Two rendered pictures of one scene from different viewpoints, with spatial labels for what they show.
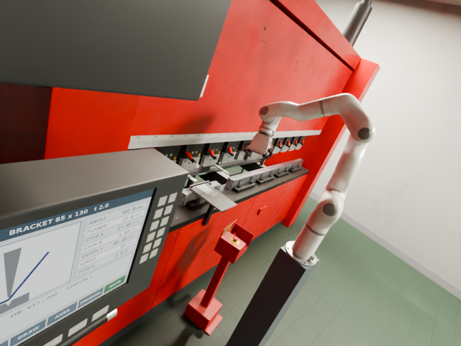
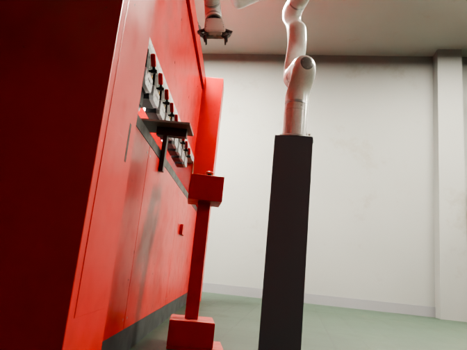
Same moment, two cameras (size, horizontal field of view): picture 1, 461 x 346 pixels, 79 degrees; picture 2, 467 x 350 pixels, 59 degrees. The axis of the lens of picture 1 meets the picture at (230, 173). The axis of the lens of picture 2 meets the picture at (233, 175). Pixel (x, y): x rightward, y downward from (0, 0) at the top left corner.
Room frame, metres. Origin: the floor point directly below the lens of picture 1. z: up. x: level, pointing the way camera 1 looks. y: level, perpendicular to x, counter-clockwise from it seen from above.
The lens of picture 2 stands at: (-0.24, 0.55, 0.38)
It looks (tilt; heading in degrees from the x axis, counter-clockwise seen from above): 12 degrees up; 334
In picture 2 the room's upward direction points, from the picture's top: 6 degrees clockwise
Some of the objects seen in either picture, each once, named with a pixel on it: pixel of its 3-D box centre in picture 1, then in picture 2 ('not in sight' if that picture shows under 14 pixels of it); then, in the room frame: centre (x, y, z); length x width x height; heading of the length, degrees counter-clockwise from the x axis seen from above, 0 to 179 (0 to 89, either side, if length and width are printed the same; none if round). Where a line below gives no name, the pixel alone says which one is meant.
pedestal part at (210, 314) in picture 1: (206, 311); (196, 332); (1.61, -0.23, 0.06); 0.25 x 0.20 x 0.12; 69
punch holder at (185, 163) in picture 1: (187, 154); not in sight; (1.49, 0.27, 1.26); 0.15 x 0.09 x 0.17; 153
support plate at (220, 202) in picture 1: (214, 197); (165, 127); (1.63, 0.04, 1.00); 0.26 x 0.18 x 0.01; 63
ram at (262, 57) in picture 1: (282, 89); (173, 52); (2.27, -0.13, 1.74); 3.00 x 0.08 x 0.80; 153
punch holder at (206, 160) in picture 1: (208, 151); (141, 72); (1.67, 0.18, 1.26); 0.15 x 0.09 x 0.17; 153
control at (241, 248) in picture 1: (234, 240); (206, 185); (1.62, -0.21, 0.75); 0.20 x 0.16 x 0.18; 159
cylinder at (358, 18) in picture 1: (353, 26); not in sight; (3.51, -0.61, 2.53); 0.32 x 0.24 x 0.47; 153
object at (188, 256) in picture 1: (226, 227); (153, 251); (2.25, -0.17, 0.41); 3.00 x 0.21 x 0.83; 153
